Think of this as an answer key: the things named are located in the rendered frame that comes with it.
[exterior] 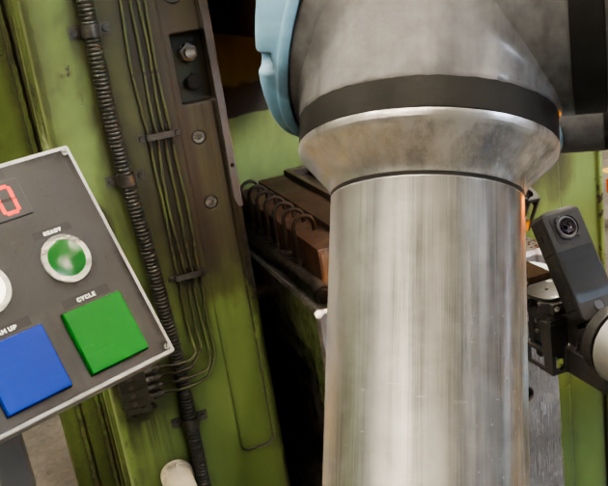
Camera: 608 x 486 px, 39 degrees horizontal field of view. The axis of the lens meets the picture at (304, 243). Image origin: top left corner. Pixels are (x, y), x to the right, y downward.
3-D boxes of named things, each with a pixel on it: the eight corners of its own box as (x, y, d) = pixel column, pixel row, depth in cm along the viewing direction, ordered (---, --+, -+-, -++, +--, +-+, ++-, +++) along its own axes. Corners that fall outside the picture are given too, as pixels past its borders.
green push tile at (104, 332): (150, 346, 97) (119, 288, 98) (94, 375, 92) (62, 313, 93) (144, 350, 98) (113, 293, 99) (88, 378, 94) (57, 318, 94)
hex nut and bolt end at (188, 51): (207, 90, 123) (198, 40, 121) (188, 94, 122) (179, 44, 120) (203, 88, 125) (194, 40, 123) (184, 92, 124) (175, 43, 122)
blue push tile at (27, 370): (73, 384, 91) (42, 322, 91) (9, 416, 86) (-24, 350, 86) (67, 388, 92) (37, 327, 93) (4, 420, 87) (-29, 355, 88)
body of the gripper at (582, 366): (517, 356, 91) (591, 402, 80) (511, 282, 89) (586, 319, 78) (576, 337, 94) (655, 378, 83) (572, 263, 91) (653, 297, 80)
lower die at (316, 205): (447, 258, 127) (441, 204, 125) (323, 292, 122) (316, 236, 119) (339, 201, 165) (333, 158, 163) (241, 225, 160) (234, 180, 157)
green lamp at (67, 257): (93, 274, 96) (84, 238, 95) (51, 284, 95) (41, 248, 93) (90, 266, 99) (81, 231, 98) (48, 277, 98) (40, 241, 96)
